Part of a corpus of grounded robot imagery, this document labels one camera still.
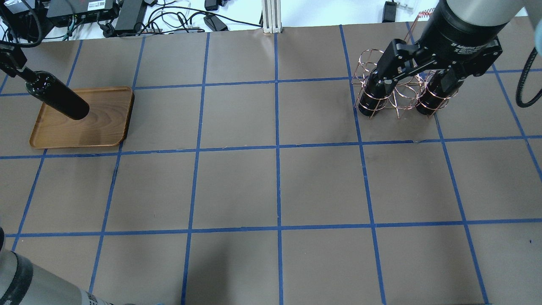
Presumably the dark wine bottle rear basket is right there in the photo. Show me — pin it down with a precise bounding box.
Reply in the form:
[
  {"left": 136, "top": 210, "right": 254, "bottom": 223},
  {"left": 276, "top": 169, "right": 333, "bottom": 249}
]
[{"left": 358, "top": 68, "right": 396, "bottom": 116}]

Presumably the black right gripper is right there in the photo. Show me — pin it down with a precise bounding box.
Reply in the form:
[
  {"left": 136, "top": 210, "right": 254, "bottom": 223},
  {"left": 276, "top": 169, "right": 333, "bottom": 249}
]
[{"left": 376, "top": 0, "right": 503, "bottom": 83}]

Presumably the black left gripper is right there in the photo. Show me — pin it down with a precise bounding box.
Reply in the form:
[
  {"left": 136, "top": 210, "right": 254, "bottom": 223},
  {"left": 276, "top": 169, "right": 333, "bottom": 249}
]
[{"left": 0, "top": 42, "right": 27, "bottom": 78}]

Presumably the wooden tray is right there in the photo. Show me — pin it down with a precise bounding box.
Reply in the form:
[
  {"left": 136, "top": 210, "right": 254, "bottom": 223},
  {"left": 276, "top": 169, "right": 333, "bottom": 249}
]
[{"left": 29, "top": 86, "right": 134, "bottom": 149}]

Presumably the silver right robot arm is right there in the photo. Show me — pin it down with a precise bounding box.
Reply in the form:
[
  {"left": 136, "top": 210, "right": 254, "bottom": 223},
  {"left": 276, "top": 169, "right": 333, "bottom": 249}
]
[{"left": 370, "top": 0, "right": 541, "bottom": 88}]

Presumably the dark wine bottle basket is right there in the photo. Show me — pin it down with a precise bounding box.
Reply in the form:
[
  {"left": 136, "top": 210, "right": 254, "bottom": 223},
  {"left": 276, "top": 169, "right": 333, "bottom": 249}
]
[
  {"left": 358, "top": 68, "right": 396, "bottom": 116},
  {"left": 415, "top": 71, "right": 463, "bottom": 116}
]

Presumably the aluminium frame post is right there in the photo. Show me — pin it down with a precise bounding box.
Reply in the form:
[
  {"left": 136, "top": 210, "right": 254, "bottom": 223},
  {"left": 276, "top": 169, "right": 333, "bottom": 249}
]
[{"left": 261, "top": 0, "right": 283, "bottom": 33}]

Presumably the dark wine bottle front basket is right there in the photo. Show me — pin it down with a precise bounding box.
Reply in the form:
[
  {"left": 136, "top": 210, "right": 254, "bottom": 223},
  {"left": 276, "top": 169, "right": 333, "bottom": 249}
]
[{"left": 415, "top": 71, "right": 463, "bottom": 116}]

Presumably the copper wire bottle basket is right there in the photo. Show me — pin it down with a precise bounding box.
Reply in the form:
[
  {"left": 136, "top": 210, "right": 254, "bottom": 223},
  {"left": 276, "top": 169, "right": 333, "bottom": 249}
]
[{"left": 356, "top": 5, "right": 462, "bottom": 117}]

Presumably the black power adapter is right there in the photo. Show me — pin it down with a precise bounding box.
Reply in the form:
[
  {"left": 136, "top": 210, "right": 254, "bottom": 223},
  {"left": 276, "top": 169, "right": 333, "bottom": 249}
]
[{"left": 382, "top": 0, "right": 398, "bottom": 23}]

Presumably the dark wine bottle carried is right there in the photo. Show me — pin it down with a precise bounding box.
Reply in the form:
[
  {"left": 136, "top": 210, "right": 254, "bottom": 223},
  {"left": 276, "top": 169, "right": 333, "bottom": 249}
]
[{"left": 25, "top": 71, "right": 90, "bottom": 120}]

